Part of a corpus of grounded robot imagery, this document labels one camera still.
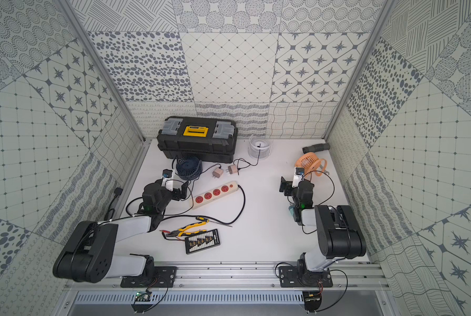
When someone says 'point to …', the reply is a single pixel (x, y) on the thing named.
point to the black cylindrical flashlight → (316, 148)
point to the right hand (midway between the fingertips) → (292, 178)
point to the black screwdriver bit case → (201, 241)
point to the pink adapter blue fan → (218, 173)
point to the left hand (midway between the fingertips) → (172, 178)
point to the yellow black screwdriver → (207, 220)
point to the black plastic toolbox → (210, 139)
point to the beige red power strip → (214, 193)
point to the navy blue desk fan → (189, 168)
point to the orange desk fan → (310, 162)
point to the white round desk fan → (253, 147)
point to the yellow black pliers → (182, 230)
